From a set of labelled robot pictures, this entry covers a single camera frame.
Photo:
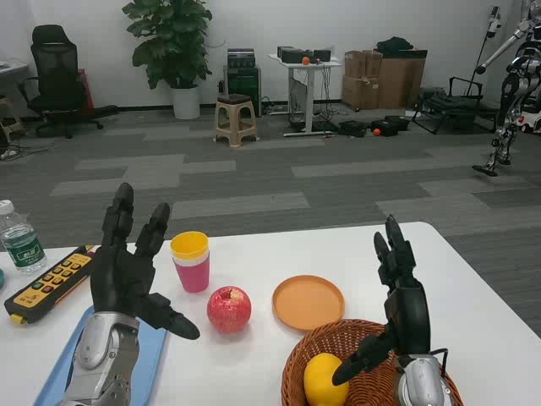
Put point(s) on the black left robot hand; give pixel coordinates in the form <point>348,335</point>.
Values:
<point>116,275</point>

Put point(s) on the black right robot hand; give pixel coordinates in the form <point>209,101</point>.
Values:
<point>408,313</point>

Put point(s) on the red apple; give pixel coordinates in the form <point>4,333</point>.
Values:
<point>229,308</point>

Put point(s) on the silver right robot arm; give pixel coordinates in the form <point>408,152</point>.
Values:
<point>422,382</point>

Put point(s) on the yellow black remote control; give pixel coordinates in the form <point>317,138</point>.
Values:
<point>46,287</point>

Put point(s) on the brown wicker basket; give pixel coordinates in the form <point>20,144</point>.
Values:
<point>334,338</point>

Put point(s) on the pink plastic cup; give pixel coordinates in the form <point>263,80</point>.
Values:
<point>194,277</point>

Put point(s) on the yellow plastic cup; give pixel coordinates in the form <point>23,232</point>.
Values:
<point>190,247</point>

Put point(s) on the clear water bottle green label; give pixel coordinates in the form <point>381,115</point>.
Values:
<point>23,245</point>

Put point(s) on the orange round plate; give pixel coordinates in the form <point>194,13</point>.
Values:
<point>307,302</point>

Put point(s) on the light blue tray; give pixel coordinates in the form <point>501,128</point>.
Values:
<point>148,372</point>

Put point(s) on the teal round object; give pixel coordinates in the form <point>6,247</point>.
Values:
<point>1,279</point>

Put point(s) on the yellow lemon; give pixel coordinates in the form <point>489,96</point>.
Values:
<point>321,389</point>

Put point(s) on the red panel behind chair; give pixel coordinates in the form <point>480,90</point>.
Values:
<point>87,91</point>

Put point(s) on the large black floor case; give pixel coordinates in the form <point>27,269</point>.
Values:
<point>393,124</point>

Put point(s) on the small black floor case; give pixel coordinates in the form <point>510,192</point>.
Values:
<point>353,128</point>

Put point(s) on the beige plastic stool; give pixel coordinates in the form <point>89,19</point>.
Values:
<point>234,120</point>

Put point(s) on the black folding cot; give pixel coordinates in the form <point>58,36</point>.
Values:
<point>456,108</point>

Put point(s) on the black office chair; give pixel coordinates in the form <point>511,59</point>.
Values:
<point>57,72</point>

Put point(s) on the white wheeled vehicle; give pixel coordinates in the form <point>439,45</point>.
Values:
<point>531,122</point>

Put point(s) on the black green cabinet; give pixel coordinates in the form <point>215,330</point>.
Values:
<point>243,84</point>

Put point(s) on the stacked cardboard boxes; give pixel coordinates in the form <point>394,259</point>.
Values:
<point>389,80</point>

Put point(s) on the green potted plant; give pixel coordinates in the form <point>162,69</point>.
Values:
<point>171,38</point>

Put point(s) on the white standing desk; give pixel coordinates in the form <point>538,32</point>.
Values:
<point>310,84</point>

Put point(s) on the black box with stripes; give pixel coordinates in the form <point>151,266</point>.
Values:
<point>241,58</point>

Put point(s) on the silver black humanoid robot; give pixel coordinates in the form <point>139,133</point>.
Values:
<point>513,80</point>

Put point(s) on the black bag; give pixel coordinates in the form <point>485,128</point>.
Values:
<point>393,44</point>

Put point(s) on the black equipment boxes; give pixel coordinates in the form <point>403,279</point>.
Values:
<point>291,54</point>

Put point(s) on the black pole stand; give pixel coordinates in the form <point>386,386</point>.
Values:
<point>486,38</point>

